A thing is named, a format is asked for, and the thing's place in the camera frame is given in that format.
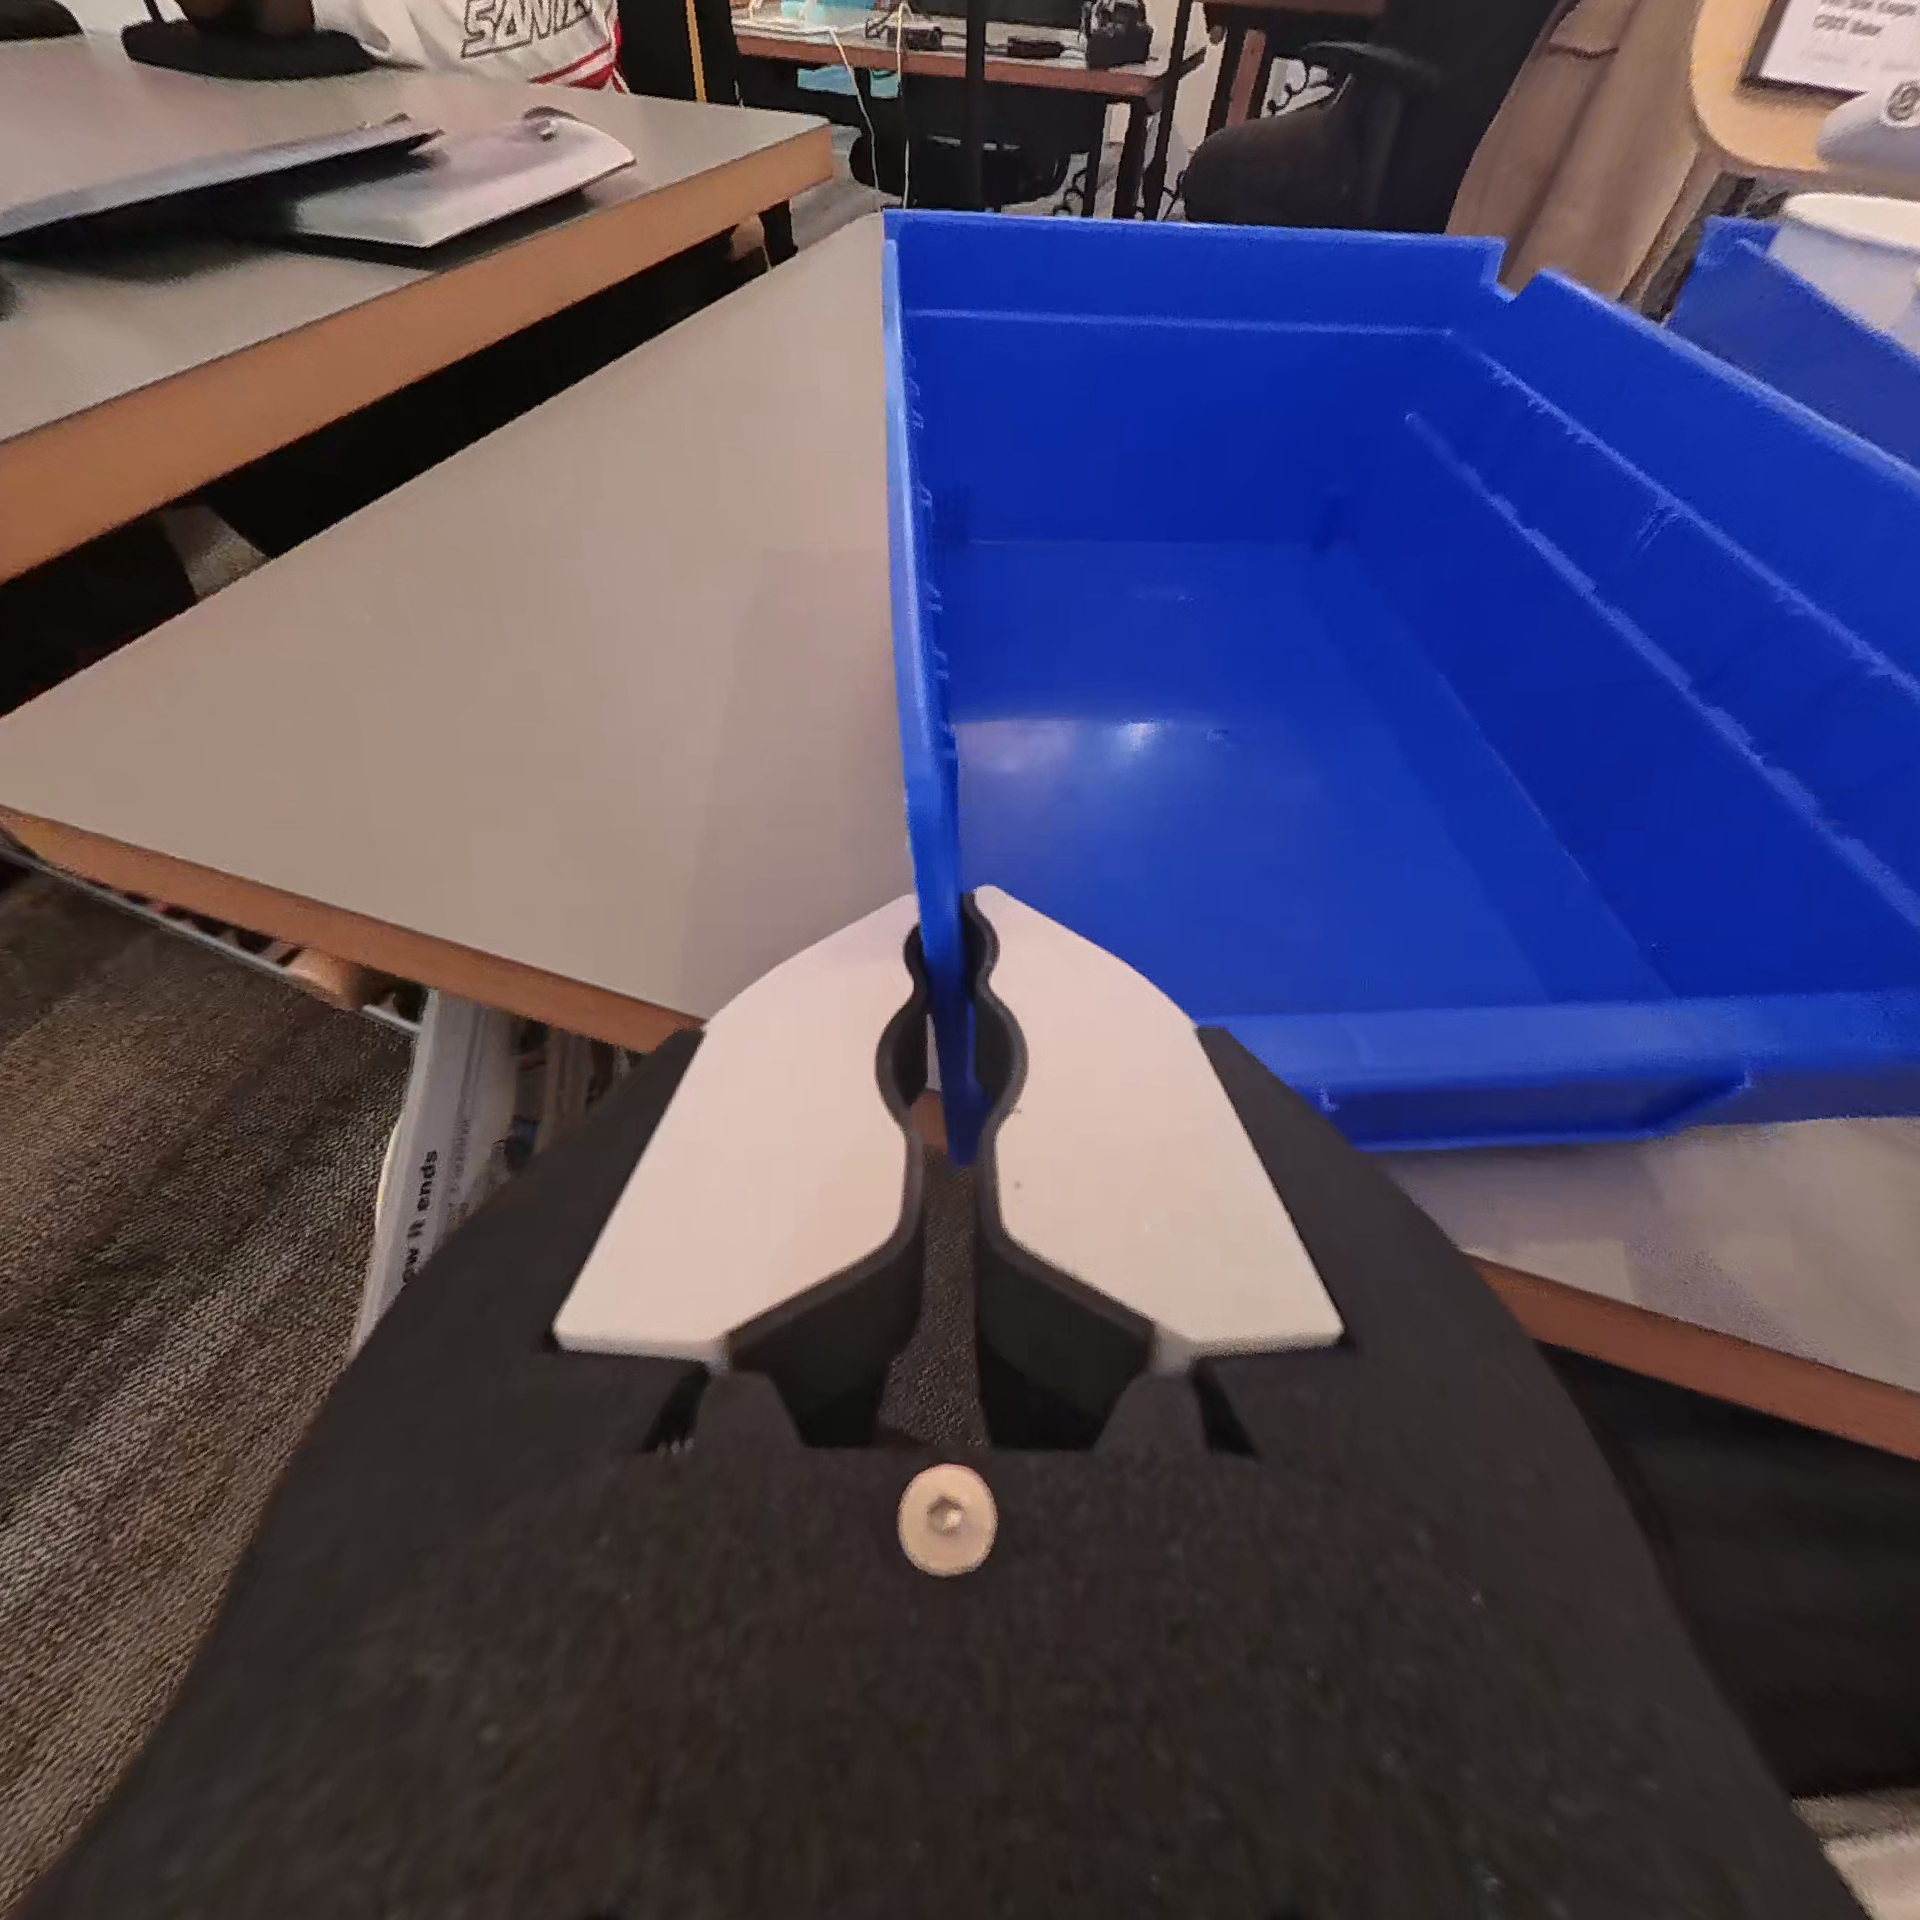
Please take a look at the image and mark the black stand base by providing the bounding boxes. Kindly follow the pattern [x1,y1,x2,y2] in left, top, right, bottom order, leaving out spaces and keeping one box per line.
[120,0,375,80]

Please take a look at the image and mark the black office chair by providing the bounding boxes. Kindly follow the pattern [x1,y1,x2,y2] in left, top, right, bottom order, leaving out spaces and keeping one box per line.
[1185,41,1502,233]

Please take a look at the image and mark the blue plastic bin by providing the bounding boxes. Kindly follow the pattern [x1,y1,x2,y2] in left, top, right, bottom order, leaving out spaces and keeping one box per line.
[881,207,1920,1163]
[1665,214,1920,452]

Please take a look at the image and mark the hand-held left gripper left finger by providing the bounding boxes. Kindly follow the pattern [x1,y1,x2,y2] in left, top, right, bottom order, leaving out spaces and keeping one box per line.
[552,895,926,1449]

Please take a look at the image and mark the wooden display board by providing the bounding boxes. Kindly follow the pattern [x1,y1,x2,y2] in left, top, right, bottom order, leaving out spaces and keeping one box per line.
[1692,0,1920,197]

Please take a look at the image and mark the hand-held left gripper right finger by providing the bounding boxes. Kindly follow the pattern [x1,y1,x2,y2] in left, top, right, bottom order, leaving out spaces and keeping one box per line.
[967,886,1347,1449]

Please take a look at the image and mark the grey tray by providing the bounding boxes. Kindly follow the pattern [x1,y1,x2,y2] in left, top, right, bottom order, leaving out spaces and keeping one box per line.
[286,108,640,253]

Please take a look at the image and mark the white document stand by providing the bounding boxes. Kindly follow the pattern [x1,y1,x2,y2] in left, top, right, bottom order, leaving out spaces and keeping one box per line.
[1817,78,1920,168]

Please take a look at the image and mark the stack of nested white cups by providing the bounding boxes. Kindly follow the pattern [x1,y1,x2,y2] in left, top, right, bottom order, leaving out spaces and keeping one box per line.
[1783,191,1920,353]

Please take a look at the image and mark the printed instruction sheet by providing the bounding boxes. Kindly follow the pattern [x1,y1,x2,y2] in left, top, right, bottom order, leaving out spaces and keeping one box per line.
[1746,0,1920,95]

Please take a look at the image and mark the white printed box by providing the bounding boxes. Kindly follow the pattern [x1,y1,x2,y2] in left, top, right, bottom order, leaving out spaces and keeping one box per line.
[356,989,602,1352]

